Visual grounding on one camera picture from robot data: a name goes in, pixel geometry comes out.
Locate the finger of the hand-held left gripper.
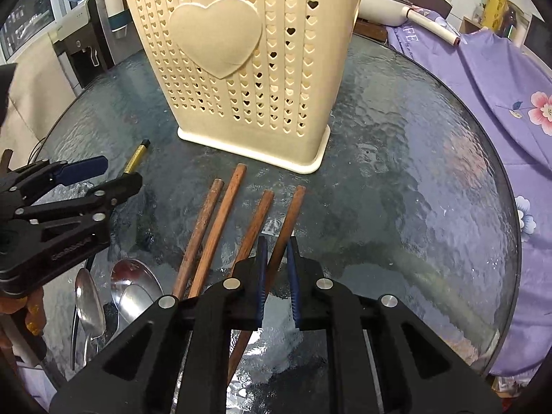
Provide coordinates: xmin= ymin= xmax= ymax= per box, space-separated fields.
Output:
xmin=14 ymin=171 xmax=144 ymax=230
xmin=0 ymin=155 xmax=108 ymax=208

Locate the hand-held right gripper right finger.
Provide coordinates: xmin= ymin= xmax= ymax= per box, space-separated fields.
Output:
xmin=287 ymin=237 xmax=503 ymax=414

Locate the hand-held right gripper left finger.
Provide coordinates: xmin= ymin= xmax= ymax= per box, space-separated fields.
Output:
xmin=49 ymin=237 xmax=270 ymax=414

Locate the gold utensil with black tip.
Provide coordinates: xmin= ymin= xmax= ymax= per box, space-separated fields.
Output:
xmin=123 ymin=139 xmax=151 ymax=175

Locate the brown wooden chopstick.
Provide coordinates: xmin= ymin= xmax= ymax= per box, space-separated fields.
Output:
xmin=228 ymin=190 xmax=275 ymax=279
xmin=187 ymin=164 xmax=247 ymax=298
xmin=226 ymin=186 xmax=307 ymax=386
xmin=171 ymin=179 xmax=225 ymax=298

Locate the small steel spoon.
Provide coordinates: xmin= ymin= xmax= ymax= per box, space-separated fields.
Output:
xmin=72 ymin=267 xmax=107 ymax=372

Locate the cream heart-pattern utensil holder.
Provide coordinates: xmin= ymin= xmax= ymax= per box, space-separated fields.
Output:
xmin=117 ymin=0 xmax=367 ymax=175

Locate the person's left hand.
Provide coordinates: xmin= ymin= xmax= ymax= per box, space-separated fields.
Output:
xmin=0 ymin=289 xmax=48 ymax=337

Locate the beige cloth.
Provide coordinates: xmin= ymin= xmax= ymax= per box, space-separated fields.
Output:
xmin=9 ymin=52 xmax=82 ymax=173

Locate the water dispenser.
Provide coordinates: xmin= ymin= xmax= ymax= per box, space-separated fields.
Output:
xmin=52 ymin=0 xmax=126 ymax=96

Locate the sliding glass window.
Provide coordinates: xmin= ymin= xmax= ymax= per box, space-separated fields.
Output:
xmin=0 ymin=0 xmax=57 ymax=61

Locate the white paper cup dispenser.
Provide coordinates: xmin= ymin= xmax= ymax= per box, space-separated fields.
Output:
xmin=101 ymin=0 xmax=130 ymax=35

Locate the purple floral cloth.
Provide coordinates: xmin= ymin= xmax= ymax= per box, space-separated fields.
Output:
xmin=386 ymin=11 xmax=552 ymax=384

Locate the white lint roller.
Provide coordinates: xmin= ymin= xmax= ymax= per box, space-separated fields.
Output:
xmin=407 ymin=9 xmax=461 ymax=46

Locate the brown glass bottle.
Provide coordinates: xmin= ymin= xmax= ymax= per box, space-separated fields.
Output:
xmin=504 ymin=2 xmax=522 ymax=39

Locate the yellow box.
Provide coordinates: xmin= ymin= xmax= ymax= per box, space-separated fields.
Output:
xmin=481 ymin=0 xmax=510 ymax=31

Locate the microwave oven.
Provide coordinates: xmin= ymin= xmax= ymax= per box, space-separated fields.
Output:
xmin=524 ymin=13 xmax=552 ymax=63

